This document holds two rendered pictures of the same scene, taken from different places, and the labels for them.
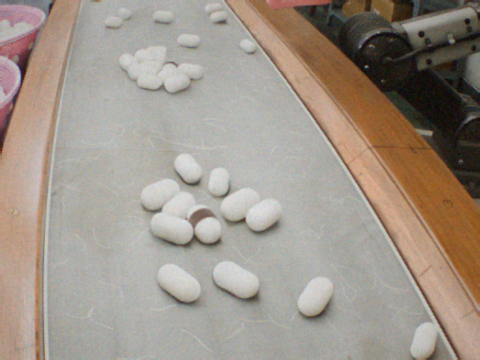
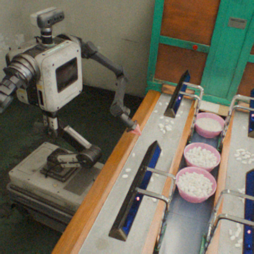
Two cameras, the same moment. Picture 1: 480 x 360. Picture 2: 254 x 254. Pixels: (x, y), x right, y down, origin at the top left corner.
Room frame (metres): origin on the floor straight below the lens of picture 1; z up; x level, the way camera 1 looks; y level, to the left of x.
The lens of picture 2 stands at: (2.17, 0.86, 2.18)
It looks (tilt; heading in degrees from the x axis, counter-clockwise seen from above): 40 degrees down; 208
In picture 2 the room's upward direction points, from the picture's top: 8 degrees clockwise
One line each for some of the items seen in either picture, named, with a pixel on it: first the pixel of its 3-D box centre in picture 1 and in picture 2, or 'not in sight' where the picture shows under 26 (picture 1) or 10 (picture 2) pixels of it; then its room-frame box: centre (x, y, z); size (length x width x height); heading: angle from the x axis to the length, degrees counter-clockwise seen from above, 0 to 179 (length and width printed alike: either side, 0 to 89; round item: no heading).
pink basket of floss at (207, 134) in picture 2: not in sight; (208, 126); (0.11, 0.28, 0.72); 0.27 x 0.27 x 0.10
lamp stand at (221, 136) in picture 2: not in sight; (237, 126); (0.22, 0.52, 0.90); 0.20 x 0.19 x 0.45; 17
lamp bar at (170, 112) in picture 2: not in sight; (179, 90); (0.36, 0.06, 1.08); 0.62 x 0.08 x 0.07; 17
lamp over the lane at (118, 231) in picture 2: not in sight; (139, 182); (1.28, 0.35, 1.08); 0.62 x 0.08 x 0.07; 17
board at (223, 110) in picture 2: not in sight; (212, 108); (-0.10, 0.21, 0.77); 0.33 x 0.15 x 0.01; 107
